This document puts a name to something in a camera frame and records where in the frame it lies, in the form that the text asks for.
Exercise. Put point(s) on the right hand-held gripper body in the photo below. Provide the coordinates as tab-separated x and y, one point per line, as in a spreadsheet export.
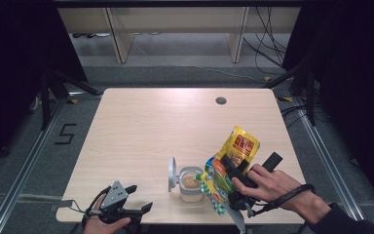
240	201

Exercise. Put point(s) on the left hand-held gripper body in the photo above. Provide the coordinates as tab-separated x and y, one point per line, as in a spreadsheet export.
115	195

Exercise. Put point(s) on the yellow green spout pouch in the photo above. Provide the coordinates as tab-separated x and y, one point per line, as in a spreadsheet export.
243	143

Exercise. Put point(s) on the person's right hand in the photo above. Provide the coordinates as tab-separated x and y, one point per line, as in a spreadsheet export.
272	187

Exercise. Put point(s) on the person's left hand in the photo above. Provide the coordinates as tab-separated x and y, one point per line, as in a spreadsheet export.
97	226

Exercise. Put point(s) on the brown powder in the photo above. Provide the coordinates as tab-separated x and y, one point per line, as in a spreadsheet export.
191	182

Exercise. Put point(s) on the yellow black tape piece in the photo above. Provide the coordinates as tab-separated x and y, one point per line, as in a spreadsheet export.
285	99
267	78
73	101

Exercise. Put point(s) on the black metal stand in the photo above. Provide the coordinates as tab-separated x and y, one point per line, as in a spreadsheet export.
45	104
311	97

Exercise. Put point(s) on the black curtain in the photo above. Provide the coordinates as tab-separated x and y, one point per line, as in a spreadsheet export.
13	65
354	81

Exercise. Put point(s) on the white round furniture foot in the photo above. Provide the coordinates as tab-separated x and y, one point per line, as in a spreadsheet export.
102	34

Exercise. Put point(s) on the small dark object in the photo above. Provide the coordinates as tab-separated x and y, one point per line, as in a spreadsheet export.
82	35

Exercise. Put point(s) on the grey metal bracket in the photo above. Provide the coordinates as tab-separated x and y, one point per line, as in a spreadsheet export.
63	205

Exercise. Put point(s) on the aluminium floor rail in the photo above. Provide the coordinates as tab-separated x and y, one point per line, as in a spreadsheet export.
22	175
331	162

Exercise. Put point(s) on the black frame beam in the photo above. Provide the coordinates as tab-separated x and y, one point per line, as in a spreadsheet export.
175	3

